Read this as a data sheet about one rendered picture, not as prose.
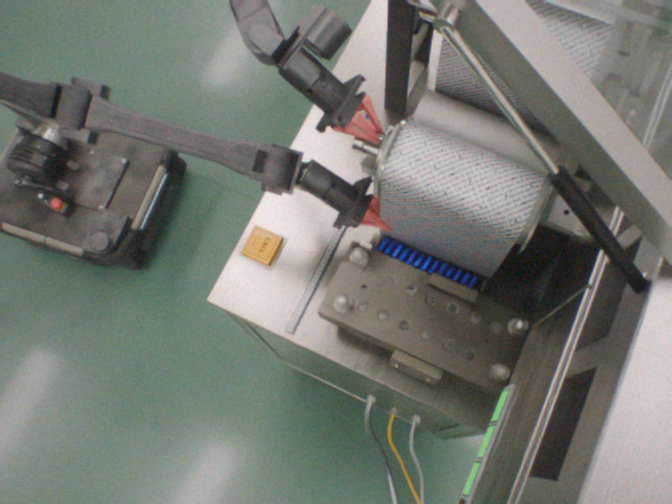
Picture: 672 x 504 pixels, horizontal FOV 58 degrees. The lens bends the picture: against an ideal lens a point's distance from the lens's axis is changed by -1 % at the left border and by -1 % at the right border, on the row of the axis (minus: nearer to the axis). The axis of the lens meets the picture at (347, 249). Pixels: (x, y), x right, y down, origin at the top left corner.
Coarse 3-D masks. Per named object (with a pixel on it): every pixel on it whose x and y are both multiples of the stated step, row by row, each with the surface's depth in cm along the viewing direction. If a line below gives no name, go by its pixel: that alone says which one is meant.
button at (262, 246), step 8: (256, 232) 135; (264, 232) 135; (248, 240) 134; (256, 240) 134; (264, 240) 134; (272, 240) 134; (280, 240) 134; (248, 248) 134; (256, 248) 134; (264, 248) 134; (272, 248) 134; (248, 256) 134; (256, 256) 133; (264, 256) 133; (272, 256) 133; (264, 264) 134
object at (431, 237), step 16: (384, 208) 109; (400, 208) 106; (400, 224) 113; (416, 224) 109; (432, 224) 106; (400, 240) 121; (416, 240) 117; (432, 240) 113; (448, 240) 109; (464, 240) 106; (480, 240) 103; (448, 256) 117; (464, 256) 113; (480, 256) 110; (496, 256) 106; (480, 272) 117
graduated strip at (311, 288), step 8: (392, 128) 144; (368, 176) 141; (336, 232) 137; (344, 232) 137; (336, 240) 136; (328, 248) 135; (336, 248) 135; (328, 256) 135; (320, 264) 134; (328, 264) 134; (320, 272) 134; (312, 280) 133; (320, 280) 133; (312, 288) 133; (304, 296) 132; (312, 296) 132; (304, 304) 132; (296, 312) 131; (304, 312) 131; (296, 320) 131; (288, 328) 130; (296, 328) 130
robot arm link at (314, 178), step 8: (312, 160) 111; (304, 168) 110; (312, 168) 109; (320, 168) 110; (328, 168) 112; (304, 176) 109; (312, 176) 109; (320, 176) 110; (328, 176) 110; (296, 184) 112; (304, 184) 110; (312, 184) 110; (320, 184) 110; (328, 184) 110; (312, 192) 111; (320, 192) 111
